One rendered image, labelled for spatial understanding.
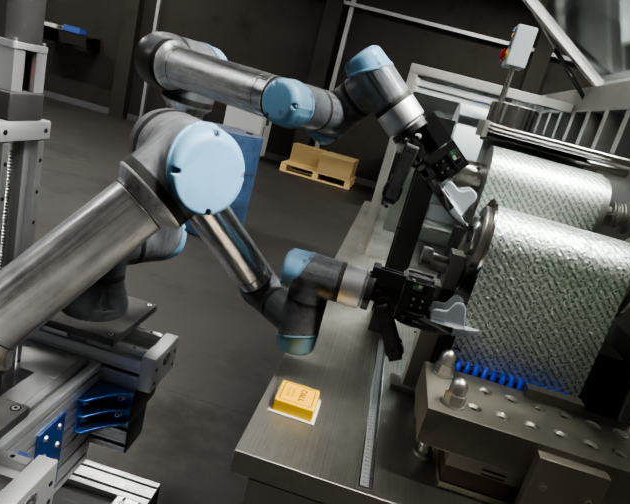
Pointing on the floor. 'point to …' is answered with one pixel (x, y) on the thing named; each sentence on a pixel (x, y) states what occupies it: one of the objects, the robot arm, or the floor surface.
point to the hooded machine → (248, 124)
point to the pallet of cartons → (321, 165)
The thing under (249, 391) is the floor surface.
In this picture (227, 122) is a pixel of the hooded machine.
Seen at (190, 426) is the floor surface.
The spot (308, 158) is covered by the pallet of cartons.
